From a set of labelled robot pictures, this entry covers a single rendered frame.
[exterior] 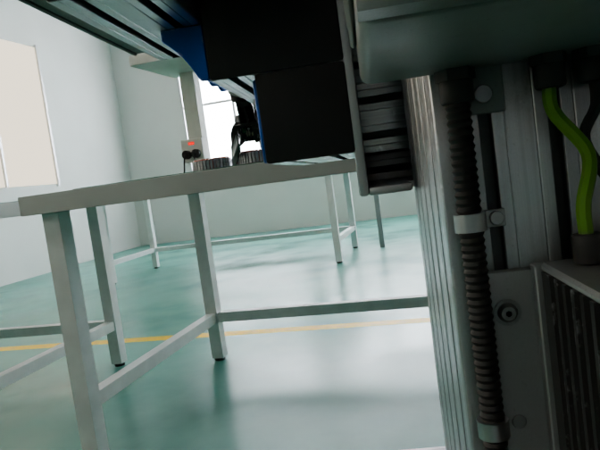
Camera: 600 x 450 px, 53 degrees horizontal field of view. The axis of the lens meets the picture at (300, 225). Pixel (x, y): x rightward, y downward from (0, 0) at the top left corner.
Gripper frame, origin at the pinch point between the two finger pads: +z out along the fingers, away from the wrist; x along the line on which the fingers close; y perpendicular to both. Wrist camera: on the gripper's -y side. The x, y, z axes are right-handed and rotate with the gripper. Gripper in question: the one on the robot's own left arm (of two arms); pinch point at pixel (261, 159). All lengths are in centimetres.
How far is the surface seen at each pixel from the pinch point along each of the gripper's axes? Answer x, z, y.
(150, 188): -25.1, -4.9, 15.9
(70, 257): -53, 13, 14
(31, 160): -329, 206, -460
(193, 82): -34, 9, -88
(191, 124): -37, 23, -80
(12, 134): -333, 169, -453
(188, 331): -43, 76, -19
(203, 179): -11.5, -6.5, 17.7
